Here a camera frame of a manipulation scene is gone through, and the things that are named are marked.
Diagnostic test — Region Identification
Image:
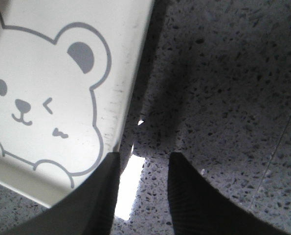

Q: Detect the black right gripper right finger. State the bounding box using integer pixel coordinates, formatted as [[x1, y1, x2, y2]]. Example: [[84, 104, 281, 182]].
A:
[[168, 152, 284, 235]]

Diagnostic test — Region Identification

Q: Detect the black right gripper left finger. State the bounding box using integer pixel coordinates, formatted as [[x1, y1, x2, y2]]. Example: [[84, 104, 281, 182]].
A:
[[5, 152, 120, 235]]

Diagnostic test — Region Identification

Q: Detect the cream bear serving tray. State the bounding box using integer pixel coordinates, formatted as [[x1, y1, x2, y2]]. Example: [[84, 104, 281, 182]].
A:
[[0, 0, 154, 207]]

